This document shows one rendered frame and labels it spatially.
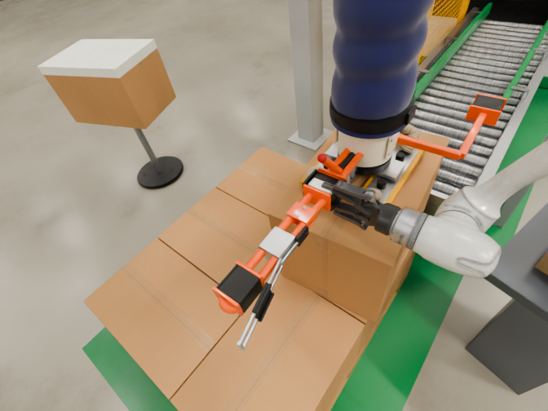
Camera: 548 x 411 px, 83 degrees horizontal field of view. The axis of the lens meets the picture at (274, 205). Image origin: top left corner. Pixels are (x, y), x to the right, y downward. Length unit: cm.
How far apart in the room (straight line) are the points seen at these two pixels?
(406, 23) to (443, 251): 47
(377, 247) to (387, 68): 45
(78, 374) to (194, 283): 97
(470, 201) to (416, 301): 115
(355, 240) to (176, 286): 81
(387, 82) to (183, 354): 109
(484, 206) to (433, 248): 18
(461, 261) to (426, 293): 122
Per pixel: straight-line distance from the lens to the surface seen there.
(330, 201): 82
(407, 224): 75
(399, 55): 80
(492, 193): 86
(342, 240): 92
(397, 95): 85
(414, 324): 187
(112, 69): 209
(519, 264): 126
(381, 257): 90
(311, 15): 231
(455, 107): 229
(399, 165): 106
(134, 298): 148
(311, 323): 123
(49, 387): 223
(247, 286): 68
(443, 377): 182
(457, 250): 74
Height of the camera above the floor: 169
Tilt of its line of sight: 48 degrees down
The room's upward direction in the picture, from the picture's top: 11 degrees counter-clockwise
